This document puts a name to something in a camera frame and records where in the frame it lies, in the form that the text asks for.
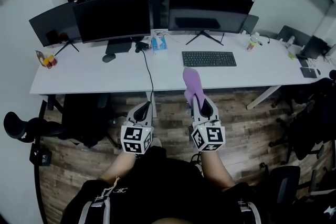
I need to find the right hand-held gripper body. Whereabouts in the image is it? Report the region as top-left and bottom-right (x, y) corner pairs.
(191, 117), (226, 152)

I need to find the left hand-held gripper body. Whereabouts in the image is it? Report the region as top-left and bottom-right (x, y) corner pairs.
(120, 118), (155, 156)

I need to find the purple cloth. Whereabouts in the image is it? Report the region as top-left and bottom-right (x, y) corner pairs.
(183, 67), (206, 111)

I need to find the wide black monitor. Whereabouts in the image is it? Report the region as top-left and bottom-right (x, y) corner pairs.
(167, 0), (255, 47)

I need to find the person's right forearm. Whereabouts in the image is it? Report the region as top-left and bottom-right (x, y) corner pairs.
(201, 151), (236, 191)

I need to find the person's left forearm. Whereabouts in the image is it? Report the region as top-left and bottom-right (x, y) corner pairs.
(98, 151), (137, 184)

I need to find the left black monitor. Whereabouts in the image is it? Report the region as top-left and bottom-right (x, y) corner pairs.
(72, 0), (152, 55)

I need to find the dark grey monitor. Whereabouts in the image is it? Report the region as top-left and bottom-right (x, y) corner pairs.
(28, 2), (82, 57)

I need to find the thin black monitor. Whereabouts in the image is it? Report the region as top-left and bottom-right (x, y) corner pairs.
(301, 35), (329, 60)

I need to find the grey shoe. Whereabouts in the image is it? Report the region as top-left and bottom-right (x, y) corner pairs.
(150, 137), (163, 150)

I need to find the person's black clothing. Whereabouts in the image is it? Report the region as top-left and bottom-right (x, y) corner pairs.
(60, 145), (263, 224)

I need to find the black power adapter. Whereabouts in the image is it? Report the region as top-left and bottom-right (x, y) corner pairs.
(135, 40), (150, 54)

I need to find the blue tissue packet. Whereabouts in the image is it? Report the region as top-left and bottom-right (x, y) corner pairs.
(151, 35), (169, 56)

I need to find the clear bottle yellow label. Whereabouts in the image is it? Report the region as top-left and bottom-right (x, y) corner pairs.
(246, 32), (260, 52)

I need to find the grey flat panel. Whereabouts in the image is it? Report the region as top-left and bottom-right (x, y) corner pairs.
(246, 14), (259, 35)

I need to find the small black keyboard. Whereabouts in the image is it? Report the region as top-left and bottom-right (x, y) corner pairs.
(300, 67), (318, 79)

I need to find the grey laptop lid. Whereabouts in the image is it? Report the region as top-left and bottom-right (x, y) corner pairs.
(277, 25), (312, 47)

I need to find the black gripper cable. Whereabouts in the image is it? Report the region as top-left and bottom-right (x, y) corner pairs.
(190, 153), (204, 178)

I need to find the black power cable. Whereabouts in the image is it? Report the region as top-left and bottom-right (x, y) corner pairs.
(140, 48), (155, 103)

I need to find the grey backpack strap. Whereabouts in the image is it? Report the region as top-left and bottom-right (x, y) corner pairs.
(78, 196), (111, 224)
(237, 199), (262, 224)

